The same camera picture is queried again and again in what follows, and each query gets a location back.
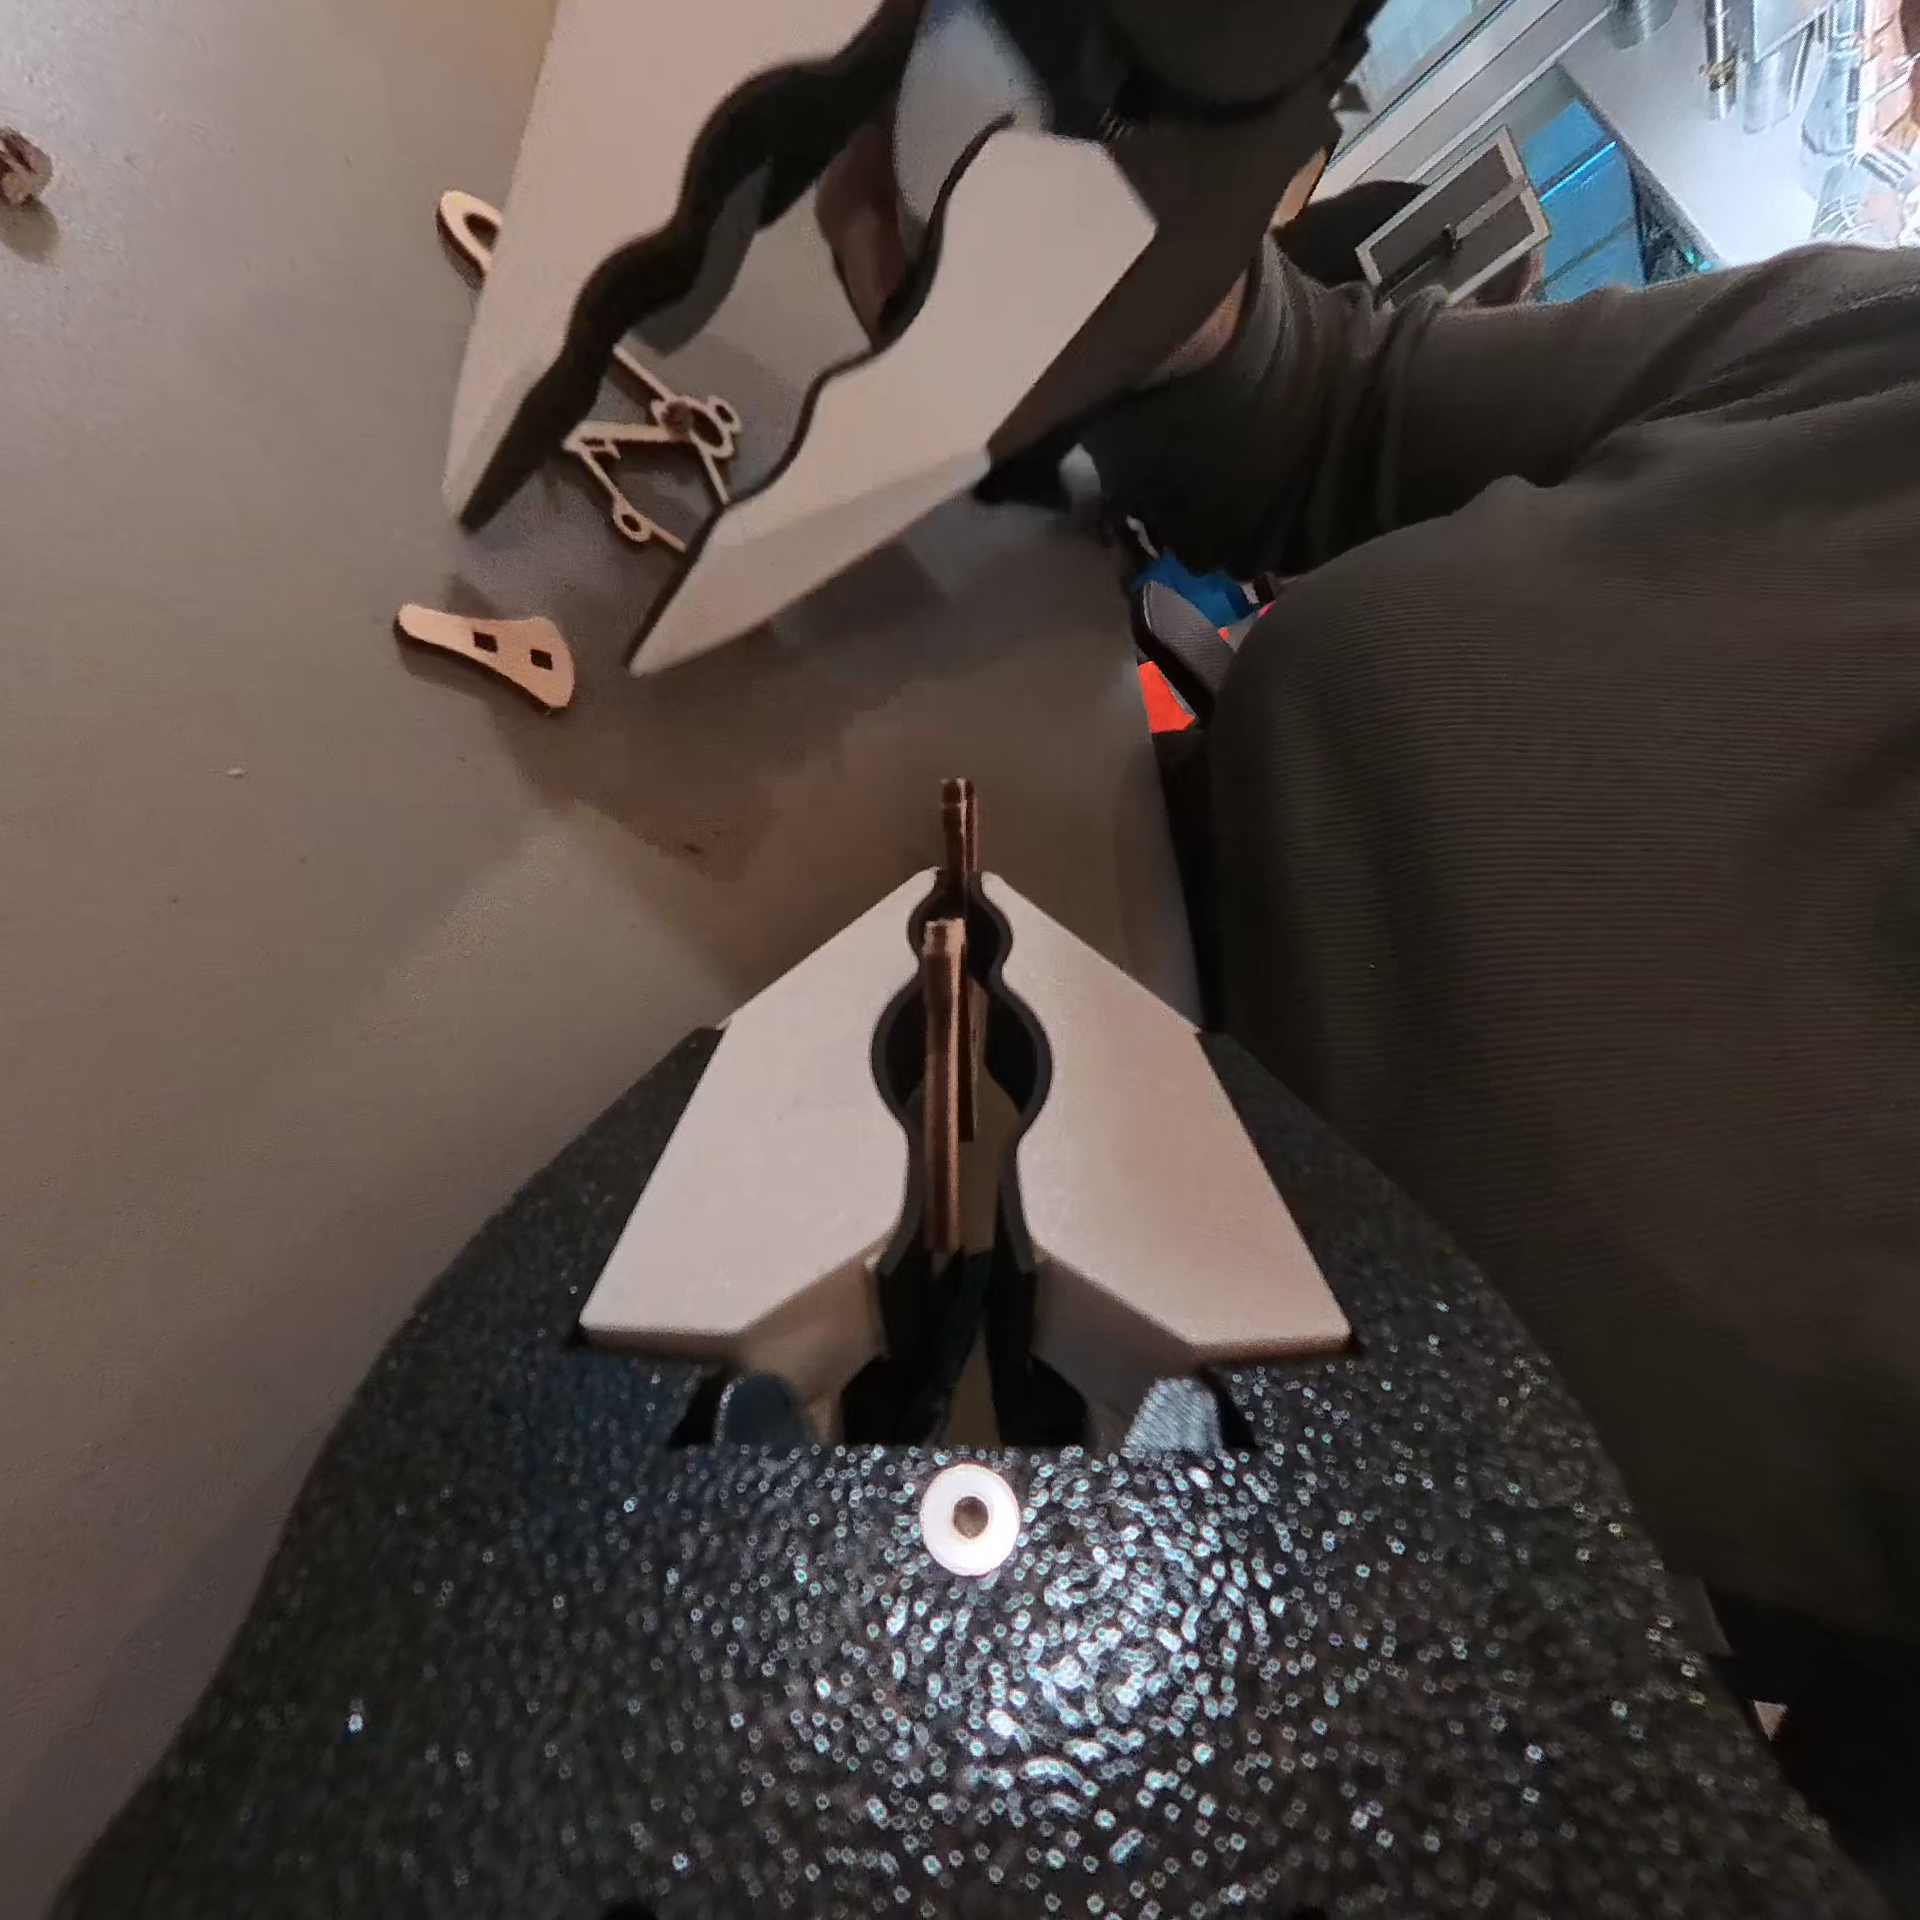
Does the long wooden model strut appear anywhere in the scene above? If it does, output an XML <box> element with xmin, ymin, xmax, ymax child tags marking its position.
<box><xmin>919</xmin><ymin>778</ymin><xmax>986</xmax><ymax>1254</ymax></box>

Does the person's right forearm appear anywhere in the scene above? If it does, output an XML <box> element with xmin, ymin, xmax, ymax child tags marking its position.
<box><xmin>1078</xmin><ymin>241</ymin><xmax>1920</xmax><ymax>602</ymax></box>

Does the grey framed panel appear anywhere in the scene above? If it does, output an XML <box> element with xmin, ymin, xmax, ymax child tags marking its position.
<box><xmin>1358</xmin><ymin>127</ymin><xmax>1554</xmax><ymax>305</ymax></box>

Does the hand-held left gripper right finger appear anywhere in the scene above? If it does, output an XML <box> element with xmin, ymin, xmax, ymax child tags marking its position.
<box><xmin>966</xmin><ymin>866</ymin><xmax>1356</xmax><ymax>1442</ymax></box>

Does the orange plastic object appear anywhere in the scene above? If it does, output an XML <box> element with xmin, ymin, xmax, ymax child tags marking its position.
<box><xmin>1131</xmin><ymin>547</ymin><xmax>1284</xmax><ymax>740</ymax></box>

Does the wooden saddle part with holes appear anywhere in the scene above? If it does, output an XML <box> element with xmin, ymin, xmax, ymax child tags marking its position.
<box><xmin>394</xmin><ymin>598</ymin><xmax>576</xmax><ymax>715</ymax></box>

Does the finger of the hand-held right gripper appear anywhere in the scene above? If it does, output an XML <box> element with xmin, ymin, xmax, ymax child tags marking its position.
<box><xmin>439</xmin><ymin>0</ymin><xmax>933</xmax><ymax>531</ymax></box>
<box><xmin>626</xmin><ymin>105</ymin><xmax>1168</xmax><ymax>676</ymax></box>

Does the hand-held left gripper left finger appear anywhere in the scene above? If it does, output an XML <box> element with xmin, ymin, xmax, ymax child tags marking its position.
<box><xmin>576</xmin><ymin>871</ymin><xmax>943</xmax><ymax>1426</ymax></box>

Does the wooden bicycle frame assembly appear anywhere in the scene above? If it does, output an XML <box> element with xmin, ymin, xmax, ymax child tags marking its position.
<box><xmin>435</xmin><ymin>189</ymin><xmax>747</xmax><ymax>557</ymax></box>

